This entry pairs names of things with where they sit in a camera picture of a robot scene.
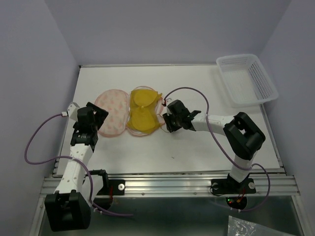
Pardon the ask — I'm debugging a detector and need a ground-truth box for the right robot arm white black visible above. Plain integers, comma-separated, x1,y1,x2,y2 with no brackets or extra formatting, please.
162,100,266,196

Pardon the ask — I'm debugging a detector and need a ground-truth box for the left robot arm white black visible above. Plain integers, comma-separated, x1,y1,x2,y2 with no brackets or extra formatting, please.
44,102,108,232

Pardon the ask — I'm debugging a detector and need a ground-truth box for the clear plastic bag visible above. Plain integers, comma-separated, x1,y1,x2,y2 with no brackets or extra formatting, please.
227,216,291,236

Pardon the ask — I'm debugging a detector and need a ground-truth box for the white plastic basket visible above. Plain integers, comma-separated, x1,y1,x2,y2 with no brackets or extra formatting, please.
216,54,279,107

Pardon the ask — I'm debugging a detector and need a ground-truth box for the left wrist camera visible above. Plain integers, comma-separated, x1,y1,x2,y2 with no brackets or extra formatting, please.
67,102,80,122

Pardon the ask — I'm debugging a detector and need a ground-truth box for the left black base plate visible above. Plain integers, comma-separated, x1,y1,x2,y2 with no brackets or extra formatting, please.
96,179,126,196

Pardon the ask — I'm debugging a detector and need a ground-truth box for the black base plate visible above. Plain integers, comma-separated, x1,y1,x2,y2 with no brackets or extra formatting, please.
211,178,256,195
96,179,126,196

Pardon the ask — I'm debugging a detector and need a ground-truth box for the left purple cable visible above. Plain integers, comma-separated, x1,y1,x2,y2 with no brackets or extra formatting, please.
24,113,135,217

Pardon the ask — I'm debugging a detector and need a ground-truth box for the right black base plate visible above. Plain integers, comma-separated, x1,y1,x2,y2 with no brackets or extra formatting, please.
211,178,256,195

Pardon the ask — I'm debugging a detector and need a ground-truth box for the aluminium frame rail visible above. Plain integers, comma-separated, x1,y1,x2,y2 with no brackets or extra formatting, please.
40,175,301,197

